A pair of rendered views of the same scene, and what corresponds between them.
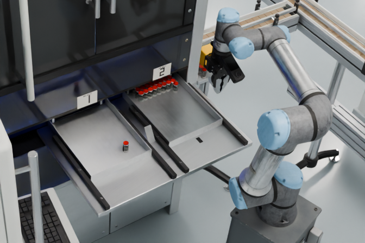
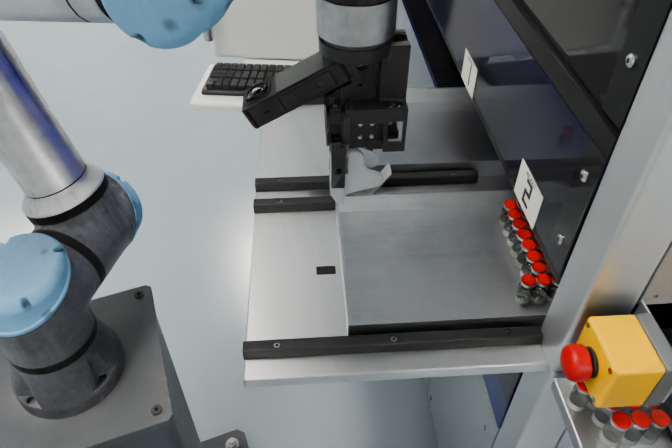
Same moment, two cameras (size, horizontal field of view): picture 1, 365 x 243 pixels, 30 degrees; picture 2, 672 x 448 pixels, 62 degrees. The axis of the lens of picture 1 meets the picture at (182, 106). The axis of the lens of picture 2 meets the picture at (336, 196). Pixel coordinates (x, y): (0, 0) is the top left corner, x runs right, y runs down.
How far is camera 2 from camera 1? 2.61 m
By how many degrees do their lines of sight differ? 83
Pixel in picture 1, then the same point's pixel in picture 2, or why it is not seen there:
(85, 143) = (414, 121)
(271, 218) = not seen: hidden behind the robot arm
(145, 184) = (276, 152)
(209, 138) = (318, 290)
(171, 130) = (382, 235)
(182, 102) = (469, 294)
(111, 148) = not seen: hidden behind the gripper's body
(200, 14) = (642, 123)
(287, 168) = (20, 270)
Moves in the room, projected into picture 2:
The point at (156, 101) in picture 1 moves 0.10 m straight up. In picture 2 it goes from (494, 248) to (507, 202)
